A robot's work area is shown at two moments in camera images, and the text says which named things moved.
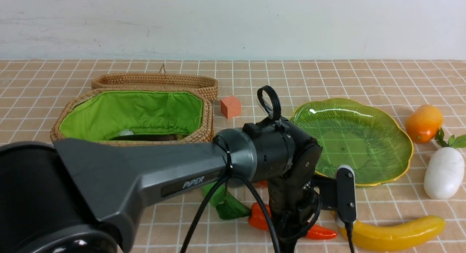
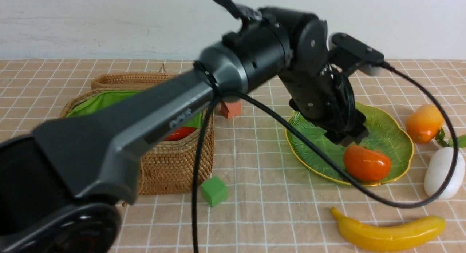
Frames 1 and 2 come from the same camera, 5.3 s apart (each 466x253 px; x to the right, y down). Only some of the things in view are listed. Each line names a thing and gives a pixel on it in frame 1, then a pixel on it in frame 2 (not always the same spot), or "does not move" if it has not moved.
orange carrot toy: [227, 208] → [180, 133]
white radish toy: [445, 169] does not move
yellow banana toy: [381, 236] does not move
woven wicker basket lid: [206, 84] does not move
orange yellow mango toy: [423, 122] does not move
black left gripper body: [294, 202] → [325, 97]
